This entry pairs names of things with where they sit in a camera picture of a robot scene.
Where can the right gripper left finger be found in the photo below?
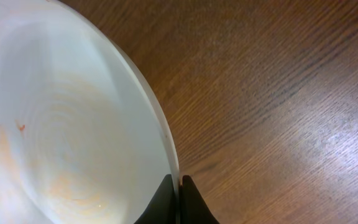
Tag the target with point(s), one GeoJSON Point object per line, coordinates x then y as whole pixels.
{"type": "Point", "coordinates": [162, 207]}

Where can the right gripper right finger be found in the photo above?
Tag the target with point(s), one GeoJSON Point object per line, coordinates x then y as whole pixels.
{"type": "Point", "coordinates": [193, 209]}

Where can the white plate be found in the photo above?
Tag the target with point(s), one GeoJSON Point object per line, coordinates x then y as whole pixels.
{"type": "Point", "coordinates": [83, 138]}

